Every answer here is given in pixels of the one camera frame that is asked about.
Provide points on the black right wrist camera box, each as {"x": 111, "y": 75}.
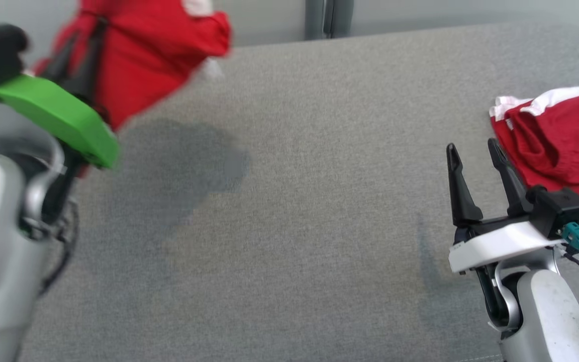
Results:
{"x": 561, "y": 208}

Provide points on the red jersey with white sleeves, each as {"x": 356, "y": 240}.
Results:
{"x": 154, "y": 50}

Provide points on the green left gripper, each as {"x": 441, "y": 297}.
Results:
{"x": 58, "y": 113}

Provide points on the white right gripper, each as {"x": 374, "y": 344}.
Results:
{"x": 495, "y": 246}

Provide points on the red shorts with white stripe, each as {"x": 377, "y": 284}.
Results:
{"x": 561, "y": 146}

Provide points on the grey metal partition post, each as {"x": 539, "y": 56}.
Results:
{"x": 314, "y": 17}
{"x": 342, "y": 17}

